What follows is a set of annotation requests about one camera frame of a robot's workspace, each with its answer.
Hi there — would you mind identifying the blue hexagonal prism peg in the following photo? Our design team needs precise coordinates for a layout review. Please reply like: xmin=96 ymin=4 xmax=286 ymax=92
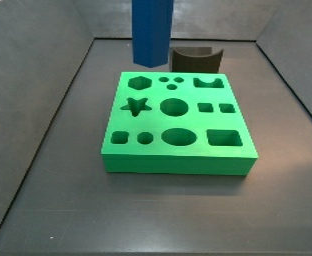
xmin=132 ymin=0 xmax=174 ymax=68

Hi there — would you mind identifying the green shape sorter block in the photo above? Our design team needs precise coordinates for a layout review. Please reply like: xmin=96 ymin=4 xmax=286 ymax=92
xmin=101 ymin=72 xmax=259 ymax=176

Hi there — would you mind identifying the black curved arch piece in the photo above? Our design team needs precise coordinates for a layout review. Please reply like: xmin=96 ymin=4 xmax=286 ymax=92
xmin=171 ymin=47 xmax=224 ymax=73

